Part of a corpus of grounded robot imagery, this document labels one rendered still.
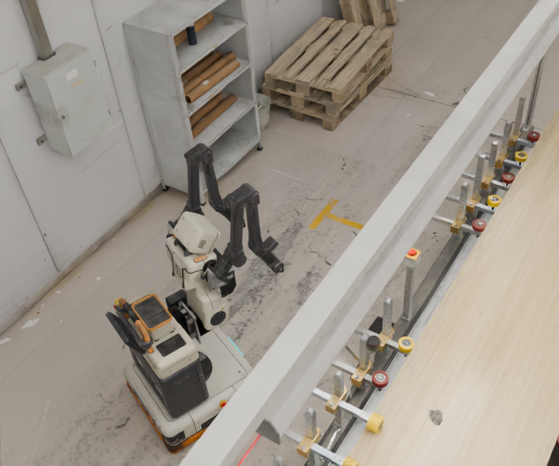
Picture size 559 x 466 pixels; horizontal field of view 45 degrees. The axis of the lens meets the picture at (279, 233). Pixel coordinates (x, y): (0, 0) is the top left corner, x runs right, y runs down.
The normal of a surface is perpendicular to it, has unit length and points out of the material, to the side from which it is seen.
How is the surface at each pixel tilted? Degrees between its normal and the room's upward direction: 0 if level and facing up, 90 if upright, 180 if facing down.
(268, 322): 0
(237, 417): 0
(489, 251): 0
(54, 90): 90
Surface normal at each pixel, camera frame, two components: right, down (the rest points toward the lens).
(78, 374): -0.07, -0.72
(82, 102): 0.84, 0.33
